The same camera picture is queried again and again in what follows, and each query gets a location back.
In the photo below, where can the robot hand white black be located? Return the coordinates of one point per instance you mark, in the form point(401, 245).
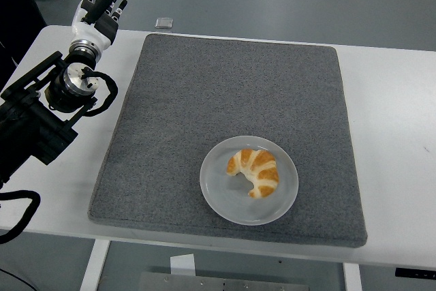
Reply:
point(92, 30)

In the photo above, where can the black table control panel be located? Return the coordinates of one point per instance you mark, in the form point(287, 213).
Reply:
point(415, 273)

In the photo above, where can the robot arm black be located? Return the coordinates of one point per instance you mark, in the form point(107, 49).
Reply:
point(30, 124)

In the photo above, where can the white table leg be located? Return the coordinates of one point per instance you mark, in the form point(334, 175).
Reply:
point(352, 279)
point(93, 267)

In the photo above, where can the person's legs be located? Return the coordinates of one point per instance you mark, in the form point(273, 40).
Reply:
point(17, 4)

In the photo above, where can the croissant bread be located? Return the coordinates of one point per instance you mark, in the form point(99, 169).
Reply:
point(265, 168)

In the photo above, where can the light grey round plate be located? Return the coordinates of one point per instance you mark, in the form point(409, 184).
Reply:
point(218, 195)

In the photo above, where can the grey metal plate with screws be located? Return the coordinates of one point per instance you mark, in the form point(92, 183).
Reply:
point(204, 284)

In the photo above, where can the grey felt mat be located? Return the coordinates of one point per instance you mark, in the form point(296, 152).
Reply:
point(238, 83)

